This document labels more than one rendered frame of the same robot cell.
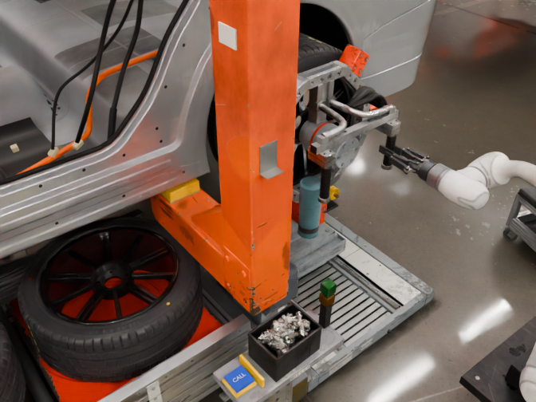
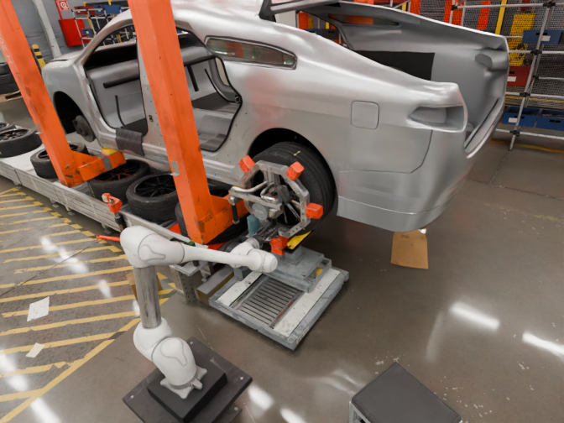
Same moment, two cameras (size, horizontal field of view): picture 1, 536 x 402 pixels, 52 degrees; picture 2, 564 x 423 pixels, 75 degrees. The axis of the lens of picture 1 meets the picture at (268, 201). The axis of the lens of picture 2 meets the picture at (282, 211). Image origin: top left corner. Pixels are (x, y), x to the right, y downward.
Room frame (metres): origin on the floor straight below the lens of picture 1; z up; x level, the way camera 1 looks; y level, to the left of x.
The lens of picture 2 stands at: (1.40, -2.36, 2.14)
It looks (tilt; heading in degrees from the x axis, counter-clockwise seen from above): 32 degrees down; 77
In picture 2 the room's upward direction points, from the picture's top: 5 degrees counter-clockwise
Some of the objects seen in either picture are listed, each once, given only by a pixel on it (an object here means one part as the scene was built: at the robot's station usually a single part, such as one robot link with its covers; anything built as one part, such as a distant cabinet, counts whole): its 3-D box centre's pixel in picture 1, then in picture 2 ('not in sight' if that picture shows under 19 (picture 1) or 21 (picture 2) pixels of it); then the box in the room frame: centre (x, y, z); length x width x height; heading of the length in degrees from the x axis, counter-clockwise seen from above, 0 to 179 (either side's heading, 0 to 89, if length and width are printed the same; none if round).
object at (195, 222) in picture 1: (201, 207); (230, 198); (1.59, 0.25, 0.69); 0.52 x 0.17 x 0.35; 39
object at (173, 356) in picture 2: not in sight; (174, 357); (1.09, -1.03, 0.55); 0.18 x 0.16 x 0.22; 126
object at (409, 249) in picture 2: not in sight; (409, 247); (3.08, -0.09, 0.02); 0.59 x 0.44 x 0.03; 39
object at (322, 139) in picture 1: (321, 112); (249, 181); (1.70, -0.19, 1.03); 0.19 x 0.18 x 0.11; 39
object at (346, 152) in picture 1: (328, 142); (268, 205); (1.81, -0.23, 0.85); 0.21 x 0.14 x 0.14; 39
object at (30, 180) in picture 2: not in sight; (70, 174); (-0.23, 2.63, 0.20); 1.00 x 0.86 x 0.39; 129
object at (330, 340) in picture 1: (280, 357); (179, 258); (1.12, -0.05, 0.44); 0.43 x 0.17 x 0.03; 129
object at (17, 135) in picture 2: not in sight; (14, 141); (-1.18, 3.85, 0.39); 0.66 x 0.66 x 0.24
